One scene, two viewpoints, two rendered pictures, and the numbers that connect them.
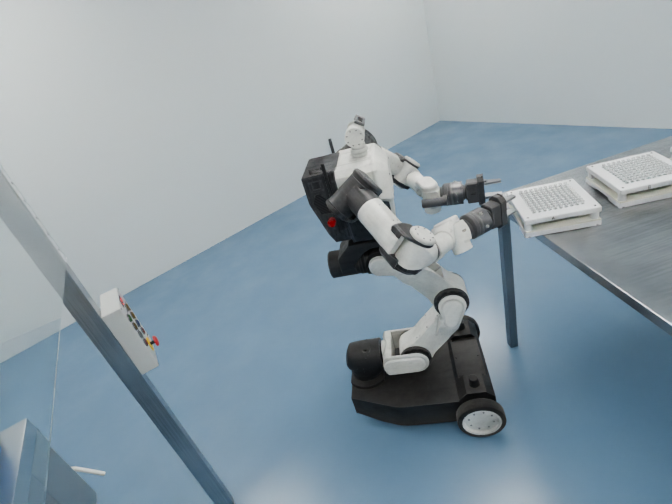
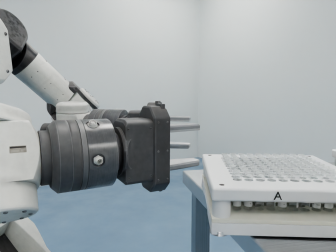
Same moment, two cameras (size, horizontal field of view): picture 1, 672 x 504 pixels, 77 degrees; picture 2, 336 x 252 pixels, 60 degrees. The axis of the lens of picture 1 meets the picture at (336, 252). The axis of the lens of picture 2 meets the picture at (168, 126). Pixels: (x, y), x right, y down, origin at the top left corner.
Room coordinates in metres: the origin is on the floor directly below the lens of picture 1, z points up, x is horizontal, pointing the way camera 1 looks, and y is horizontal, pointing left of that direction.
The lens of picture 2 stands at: (0.83, -0.52, 1.06)
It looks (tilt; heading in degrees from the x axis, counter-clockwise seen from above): 6 degrees down; 350
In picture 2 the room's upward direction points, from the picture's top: straight up
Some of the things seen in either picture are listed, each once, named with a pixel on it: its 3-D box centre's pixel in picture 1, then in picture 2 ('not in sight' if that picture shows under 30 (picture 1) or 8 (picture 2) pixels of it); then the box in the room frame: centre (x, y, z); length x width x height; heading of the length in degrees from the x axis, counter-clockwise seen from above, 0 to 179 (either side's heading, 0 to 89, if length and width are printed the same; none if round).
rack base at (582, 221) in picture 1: (550, 212); (272, 198); (1.30, -0.80, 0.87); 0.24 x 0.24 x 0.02; 77
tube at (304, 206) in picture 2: not in sight; (305, 198); (1.22, -0.81, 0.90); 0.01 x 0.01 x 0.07
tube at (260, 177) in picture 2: not in sight; (259, 197); (1.24, -0.74, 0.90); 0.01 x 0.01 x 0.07
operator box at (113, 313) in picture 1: (129, 330); not in sight; (1.23, 0.76, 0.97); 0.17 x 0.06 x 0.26; 21
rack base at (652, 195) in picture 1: (636, 183); not in sight; (1.31, -1.14, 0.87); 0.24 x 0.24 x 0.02; 80
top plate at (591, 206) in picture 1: (550, 200); (273, 173); (1.30, -0.80, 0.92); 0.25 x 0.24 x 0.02; 167
